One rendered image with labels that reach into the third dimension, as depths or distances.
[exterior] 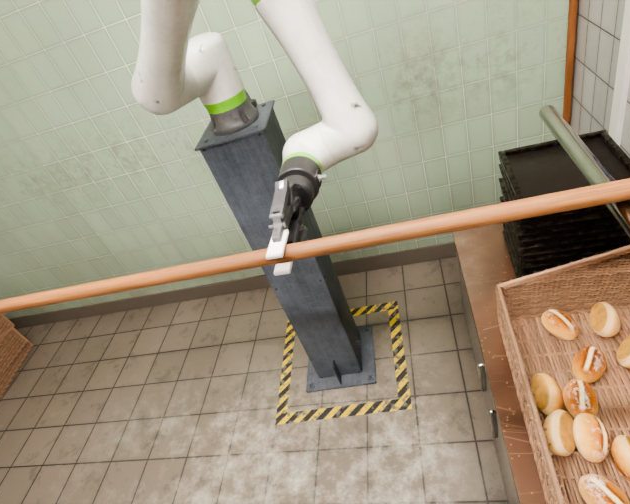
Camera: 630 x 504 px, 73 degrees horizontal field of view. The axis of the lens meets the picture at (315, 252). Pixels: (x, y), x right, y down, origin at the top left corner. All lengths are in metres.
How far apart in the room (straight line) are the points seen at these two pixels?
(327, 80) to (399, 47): 0.93
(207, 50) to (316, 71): 0.39
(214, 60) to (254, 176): 0.33
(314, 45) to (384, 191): 1.27
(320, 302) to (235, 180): 0.59
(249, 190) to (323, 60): 0.54
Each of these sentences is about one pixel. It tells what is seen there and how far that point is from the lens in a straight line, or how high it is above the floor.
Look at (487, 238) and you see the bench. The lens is 1.60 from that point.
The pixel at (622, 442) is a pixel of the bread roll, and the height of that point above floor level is 0.65.
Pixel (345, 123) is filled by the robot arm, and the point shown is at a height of 1.26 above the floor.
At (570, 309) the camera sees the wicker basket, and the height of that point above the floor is 0.61.
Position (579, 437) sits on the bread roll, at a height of 0.64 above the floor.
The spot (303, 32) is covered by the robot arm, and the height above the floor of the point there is 1.44.
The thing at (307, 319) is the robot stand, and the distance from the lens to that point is 1.71.
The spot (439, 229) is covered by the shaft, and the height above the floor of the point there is 1.19.
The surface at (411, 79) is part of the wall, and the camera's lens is 1.88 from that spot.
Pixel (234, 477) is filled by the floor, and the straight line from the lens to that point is 1.98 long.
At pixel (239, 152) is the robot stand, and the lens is 1.29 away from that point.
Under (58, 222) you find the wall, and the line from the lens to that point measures 2.77.
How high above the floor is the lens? 1.62
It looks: 37 degrees down
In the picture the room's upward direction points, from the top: 22 degrees counter-clockwise
